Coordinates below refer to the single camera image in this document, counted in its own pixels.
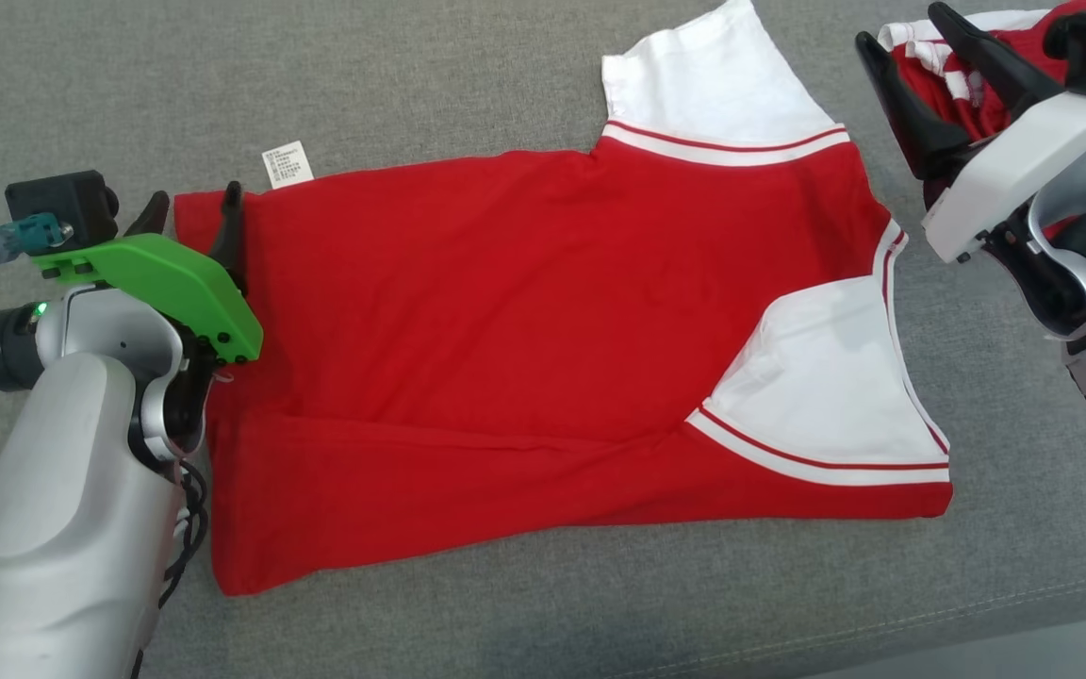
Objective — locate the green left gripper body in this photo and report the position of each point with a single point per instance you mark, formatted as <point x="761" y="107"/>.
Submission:
<point x="175" y="278"/>

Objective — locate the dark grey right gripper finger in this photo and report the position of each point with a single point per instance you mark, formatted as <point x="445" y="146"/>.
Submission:
<point x="995" y="66"/>
<point x="920" y="123"/>

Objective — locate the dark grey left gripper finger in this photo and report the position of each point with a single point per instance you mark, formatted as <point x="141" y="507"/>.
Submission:
<point x="152" y="219"/>
<point x="230" y="236"/>

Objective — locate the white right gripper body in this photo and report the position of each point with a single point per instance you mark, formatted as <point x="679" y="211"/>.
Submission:
<point x="1024" y="170"/>

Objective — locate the red shorts with white stripe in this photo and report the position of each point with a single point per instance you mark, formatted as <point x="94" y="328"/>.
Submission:
<point x="962" y="94"/>

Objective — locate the red and white jersey shirt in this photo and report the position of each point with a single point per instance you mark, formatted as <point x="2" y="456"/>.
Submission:
<point x="524" y="330"/>

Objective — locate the grey fabric sofa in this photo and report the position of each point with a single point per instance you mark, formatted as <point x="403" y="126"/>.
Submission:
<point x="411" y="75"/>

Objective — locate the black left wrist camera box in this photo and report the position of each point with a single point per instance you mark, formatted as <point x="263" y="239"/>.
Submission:
<point x="57" y="203"/>

